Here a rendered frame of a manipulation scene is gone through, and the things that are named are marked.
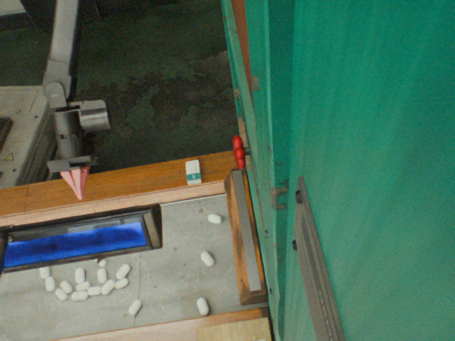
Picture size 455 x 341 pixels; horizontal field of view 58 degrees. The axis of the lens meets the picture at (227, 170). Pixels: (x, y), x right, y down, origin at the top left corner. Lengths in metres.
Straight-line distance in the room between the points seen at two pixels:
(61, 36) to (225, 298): 0.68
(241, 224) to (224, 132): 1.25
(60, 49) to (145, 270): 0.54
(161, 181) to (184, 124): 1.11
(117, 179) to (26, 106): 0.84
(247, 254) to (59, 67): 0.57
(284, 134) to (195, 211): 0.87
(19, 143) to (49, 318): 0.87
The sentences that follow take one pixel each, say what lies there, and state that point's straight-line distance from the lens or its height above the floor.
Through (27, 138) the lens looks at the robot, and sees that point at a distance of 1.77.
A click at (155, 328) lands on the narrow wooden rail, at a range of 0.95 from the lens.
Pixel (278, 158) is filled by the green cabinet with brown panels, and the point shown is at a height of 1.49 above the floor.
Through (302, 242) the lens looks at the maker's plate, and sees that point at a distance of 0.20.
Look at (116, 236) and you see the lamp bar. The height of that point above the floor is 1.08.
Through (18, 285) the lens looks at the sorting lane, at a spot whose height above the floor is 0.74.
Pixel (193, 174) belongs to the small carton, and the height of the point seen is 0.79.
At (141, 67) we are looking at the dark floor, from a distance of 2.54.
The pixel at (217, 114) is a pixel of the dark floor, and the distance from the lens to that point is 2.18.
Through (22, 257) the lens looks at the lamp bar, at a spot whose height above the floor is 1.07.
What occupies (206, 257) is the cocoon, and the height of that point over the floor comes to 0.76.
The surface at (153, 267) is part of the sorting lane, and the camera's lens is 1.02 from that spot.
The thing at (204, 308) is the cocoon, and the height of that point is 0.76.
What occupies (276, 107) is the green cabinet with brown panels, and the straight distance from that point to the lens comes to 0.18.
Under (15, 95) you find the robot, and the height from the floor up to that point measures 0.47.
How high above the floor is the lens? 1.67
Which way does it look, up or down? 58 degrees down
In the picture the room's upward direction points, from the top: 12 degrees counter-clockwise
